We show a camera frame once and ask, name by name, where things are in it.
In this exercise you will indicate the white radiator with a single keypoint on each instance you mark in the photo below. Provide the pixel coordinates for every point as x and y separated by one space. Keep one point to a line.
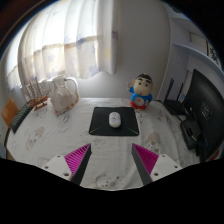
46 85

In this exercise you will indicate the white wall shelf unit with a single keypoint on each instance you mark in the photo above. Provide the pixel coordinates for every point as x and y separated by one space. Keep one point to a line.
196 46

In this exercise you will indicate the small black box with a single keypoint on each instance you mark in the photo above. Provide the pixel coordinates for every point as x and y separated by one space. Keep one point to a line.
190 133

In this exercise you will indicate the white cartoon-print computer mouse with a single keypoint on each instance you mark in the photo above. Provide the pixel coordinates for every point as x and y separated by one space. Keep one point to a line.
115 120

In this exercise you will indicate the black computer keyboard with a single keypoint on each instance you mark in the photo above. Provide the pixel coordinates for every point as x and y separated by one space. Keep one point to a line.
20 117

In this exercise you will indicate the white star-print curtain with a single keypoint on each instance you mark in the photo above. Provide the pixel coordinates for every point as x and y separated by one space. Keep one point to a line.
66 36

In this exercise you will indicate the black router with antennas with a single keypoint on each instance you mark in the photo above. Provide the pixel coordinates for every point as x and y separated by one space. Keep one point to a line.
175 106

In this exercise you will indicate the black square mouse pad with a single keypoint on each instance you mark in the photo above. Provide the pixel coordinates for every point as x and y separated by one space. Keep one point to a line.
100 125

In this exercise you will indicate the white cartoon-print tablecloth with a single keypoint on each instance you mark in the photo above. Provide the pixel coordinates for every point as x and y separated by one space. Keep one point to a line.
113 150

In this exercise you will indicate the large white conch shell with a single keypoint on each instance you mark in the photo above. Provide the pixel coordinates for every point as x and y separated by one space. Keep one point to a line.
62 98

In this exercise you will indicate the black computer monitor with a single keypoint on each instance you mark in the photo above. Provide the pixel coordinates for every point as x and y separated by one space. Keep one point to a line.
208 106

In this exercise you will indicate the cartoon boy figurine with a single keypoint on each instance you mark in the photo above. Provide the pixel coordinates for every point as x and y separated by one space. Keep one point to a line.
141 93

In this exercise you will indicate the wooden sailing ship model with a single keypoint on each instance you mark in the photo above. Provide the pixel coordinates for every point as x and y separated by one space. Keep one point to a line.
36 100

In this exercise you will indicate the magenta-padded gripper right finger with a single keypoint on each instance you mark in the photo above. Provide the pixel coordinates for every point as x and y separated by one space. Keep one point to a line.
162 166

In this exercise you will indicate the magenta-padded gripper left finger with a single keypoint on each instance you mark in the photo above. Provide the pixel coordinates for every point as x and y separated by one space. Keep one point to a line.
59 165

